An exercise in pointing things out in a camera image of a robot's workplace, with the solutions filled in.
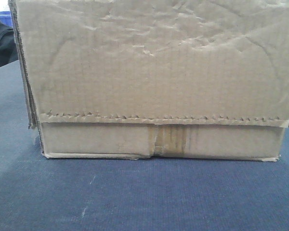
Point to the black fabric object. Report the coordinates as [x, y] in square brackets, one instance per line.
[8, 49]

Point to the blue plastic bin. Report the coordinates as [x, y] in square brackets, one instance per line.
[5, 15]

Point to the large plain cardboard box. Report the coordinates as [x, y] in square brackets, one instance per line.
[133, 79]

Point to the blue cloth mat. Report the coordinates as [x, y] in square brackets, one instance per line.
[158, 194]

